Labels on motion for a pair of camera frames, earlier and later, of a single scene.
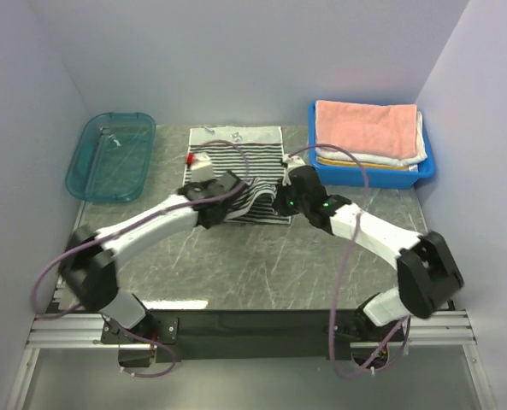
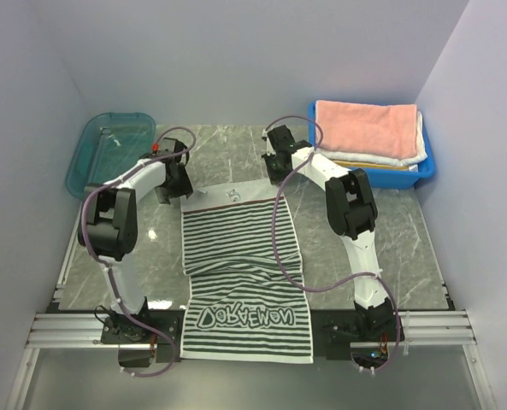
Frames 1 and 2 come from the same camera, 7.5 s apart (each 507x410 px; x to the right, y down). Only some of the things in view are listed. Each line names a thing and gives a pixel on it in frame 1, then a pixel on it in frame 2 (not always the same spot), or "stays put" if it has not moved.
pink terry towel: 373,127 stays put
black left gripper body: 223,216 to 174,188
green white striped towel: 254,154 to 239,305
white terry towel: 371,159 stays put
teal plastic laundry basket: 112,158 stays put
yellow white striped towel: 364,165 stays put
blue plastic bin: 352,177 stays put
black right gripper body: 289,204 to 275,174
